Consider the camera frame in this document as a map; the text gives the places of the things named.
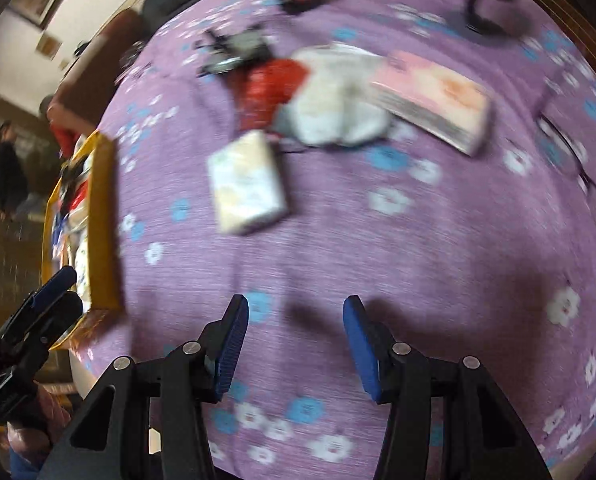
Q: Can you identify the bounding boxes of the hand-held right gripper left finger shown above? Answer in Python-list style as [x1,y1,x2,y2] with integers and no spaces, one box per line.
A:
[38,294,251,480]

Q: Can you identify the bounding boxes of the white printed soft pack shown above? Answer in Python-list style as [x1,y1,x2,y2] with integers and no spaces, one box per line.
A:
[272,44,395,148]

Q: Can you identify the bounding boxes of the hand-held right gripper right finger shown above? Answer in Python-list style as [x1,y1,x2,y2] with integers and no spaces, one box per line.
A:
[343,295,553,480]

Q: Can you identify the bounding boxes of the white pastel tissue pack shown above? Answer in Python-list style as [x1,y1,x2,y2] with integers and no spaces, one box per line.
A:
[206,130,289,237]

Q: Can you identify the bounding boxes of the black frame eyeglasses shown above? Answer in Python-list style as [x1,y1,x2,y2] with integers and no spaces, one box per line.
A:
[534,110,596,242]

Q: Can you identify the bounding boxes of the brown sofa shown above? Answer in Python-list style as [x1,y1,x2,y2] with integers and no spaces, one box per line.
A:
[59,10,152,137]

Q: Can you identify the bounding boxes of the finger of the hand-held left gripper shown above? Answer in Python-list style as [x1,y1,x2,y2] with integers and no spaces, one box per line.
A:
[25,265,79,312]
[33,291,85,347]

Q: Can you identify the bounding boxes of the crumpled red bag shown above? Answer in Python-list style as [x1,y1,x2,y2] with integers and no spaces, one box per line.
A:
[237,58,312,132]

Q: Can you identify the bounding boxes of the black metal device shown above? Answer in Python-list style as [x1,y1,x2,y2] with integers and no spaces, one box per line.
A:
[195,26,279,77]

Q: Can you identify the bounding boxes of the dark wooden cabinet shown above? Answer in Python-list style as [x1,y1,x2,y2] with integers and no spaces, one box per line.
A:
[0,85,65,313]

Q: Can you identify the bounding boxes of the person's left hand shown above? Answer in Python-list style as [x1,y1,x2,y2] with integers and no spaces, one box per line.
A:
[7,419,55,464]

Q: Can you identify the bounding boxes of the person's left forearm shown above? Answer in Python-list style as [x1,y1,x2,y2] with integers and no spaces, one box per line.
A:
[7,455,46,480]

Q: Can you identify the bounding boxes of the black stand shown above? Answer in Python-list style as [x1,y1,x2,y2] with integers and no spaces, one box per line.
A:
[447,0,529,47]

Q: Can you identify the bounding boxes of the purple floral bedsheet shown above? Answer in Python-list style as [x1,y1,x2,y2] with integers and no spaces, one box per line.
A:
[70,0,596,480]

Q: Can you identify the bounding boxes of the yellow cardboard box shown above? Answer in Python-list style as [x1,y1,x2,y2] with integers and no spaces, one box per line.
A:
[41,129,127,352]

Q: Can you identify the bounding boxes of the pink flat packet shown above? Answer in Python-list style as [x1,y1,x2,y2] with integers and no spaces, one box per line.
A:
[369,50,494,157]

